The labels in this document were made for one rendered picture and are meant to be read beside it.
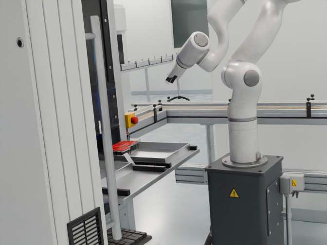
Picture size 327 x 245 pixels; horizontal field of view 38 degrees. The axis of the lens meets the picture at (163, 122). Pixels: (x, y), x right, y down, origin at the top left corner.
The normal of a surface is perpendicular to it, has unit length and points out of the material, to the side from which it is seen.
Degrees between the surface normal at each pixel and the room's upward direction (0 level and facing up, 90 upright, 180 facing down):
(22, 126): 90
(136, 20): 90
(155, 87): 90
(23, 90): 90
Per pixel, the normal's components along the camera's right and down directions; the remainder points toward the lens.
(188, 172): -0.44, 0.20
